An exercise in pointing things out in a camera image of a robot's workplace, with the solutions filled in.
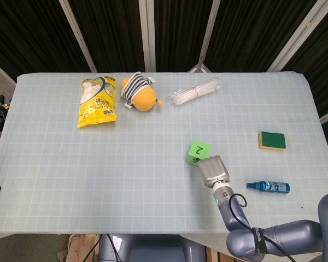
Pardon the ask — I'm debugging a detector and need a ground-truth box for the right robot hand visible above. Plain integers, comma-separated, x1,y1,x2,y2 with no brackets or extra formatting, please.
191,154,232,189

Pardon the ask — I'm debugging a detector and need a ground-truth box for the green cube with black numbers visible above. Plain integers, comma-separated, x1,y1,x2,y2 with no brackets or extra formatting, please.
185,139,212,166

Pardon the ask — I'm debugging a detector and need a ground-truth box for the blue spray bottle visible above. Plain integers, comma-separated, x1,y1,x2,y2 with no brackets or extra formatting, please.
245,180,291,194

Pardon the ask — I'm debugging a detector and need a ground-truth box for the yellow and green sponge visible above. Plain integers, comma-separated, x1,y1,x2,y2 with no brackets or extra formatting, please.
258,130,286,151

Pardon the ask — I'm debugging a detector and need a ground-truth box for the bundle of clear plastic straws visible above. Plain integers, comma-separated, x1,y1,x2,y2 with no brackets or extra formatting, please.
168,77,222,107

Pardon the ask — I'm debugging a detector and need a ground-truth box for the light blue grid tablecloth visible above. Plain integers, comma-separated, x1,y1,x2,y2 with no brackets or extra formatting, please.
0,71,328,241

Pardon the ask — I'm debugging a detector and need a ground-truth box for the yellow plush toy striped shirt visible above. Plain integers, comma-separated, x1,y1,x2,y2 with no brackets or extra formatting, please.
120,72,164,112

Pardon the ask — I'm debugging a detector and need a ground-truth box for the grey robot torso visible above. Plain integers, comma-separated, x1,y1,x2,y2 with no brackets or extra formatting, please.
98,234,208,262

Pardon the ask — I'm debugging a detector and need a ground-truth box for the yellow snack bag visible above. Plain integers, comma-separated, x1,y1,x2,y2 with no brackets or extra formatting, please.
77,76,118,129

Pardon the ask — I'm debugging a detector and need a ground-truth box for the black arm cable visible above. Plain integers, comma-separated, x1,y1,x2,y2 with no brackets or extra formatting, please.
228,193,296,262

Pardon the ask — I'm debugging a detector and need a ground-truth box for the black velcro strap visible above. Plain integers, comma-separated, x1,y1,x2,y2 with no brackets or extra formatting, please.
251,226,266,256

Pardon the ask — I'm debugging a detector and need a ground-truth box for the light wooden frame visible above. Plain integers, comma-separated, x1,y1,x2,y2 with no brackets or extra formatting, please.
57,234,102,262

